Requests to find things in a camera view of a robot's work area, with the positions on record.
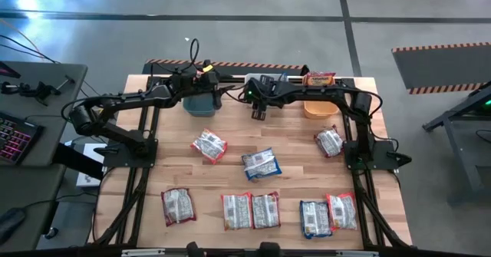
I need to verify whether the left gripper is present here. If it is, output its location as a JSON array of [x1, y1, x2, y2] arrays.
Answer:
[[190, 71, 236, 97]]

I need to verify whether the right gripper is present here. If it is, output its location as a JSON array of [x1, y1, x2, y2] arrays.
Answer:
[[243, 74, 287, 122]]

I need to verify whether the orange Maruchan noodle pack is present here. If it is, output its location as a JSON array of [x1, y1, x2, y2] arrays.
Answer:
[[325, 192, 358, 232], [220, 192, 254, 232], [189, 128, 229, 165]]

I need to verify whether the white plastic bin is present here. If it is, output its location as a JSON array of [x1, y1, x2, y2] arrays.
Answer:
[[243, 72, 269, 84]]

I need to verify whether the blue-grey plastic bin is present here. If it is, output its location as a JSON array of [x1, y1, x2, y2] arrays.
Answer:
[[182, 91, 217, 118]]

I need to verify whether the black floor mat striped edge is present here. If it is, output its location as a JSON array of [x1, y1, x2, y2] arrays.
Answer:
[[390, 41, 491, 95], [141, 58, 311, 77]]

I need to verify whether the orange plastic bin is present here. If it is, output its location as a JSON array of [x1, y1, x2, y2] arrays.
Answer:
[[302, 83, 341, 120]]

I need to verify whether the white box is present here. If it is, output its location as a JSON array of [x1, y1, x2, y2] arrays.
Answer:
[[75, 142, 107, 188]]

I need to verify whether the grey desk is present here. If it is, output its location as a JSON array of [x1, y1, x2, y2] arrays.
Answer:
[[0, 163, 66, 252], [0, 61, 88, 170]]

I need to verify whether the black clamp tool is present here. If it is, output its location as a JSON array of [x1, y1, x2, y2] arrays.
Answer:
[[0, 81, 62, 108]]

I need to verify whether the black backlit keyboard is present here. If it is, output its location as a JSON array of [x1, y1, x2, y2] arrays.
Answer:
[[0, 112, 43, 168]]

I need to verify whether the dark device on desk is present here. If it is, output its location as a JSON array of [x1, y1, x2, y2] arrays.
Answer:
[[0, 60, 21, 82]]

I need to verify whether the black computer with green light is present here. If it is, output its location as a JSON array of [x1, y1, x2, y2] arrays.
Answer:
[[475, 91, 491, 117]]

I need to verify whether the black computer mouse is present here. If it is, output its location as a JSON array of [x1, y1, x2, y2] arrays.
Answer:
[[0, 206, 26, 245]]

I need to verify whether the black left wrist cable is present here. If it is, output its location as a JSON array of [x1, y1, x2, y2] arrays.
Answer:
[[189, 38, 201, 74]]

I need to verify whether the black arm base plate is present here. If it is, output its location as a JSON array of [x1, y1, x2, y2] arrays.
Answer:
[[343, 139, 414, 172], [93, 137, 159, 169]]

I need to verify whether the black aluminium table frame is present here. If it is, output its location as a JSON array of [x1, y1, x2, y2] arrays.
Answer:
[[88, 74, 414, 250]]

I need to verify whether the metal T-handle tool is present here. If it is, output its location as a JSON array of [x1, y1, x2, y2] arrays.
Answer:
[[54, 76, 76, 94]]

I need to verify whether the silver bracket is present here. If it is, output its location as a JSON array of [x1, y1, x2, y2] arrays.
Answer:
[[335, 250, 380, 257], [120, 249, 166, 257]]

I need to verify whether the black metal table frame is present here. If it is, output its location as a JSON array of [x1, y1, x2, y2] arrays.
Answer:
[[421, 81, 491, 205]]

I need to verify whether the black floor cable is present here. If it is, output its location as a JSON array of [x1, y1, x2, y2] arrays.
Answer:
[[0, 35, 61, 67]]

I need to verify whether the orange floor cable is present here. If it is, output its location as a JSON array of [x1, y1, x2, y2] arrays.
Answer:
[[0, 17, 44, 58]]

